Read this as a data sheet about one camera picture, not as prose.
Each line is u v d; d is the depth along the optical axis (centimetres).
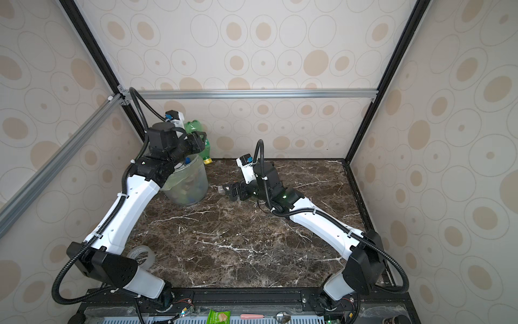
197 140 63
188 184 93
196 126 71
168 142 53
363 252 41
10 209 51
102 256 39
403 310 73
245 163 63
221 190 103
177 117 62
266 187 55
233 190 65
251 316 70
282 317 72
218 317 69
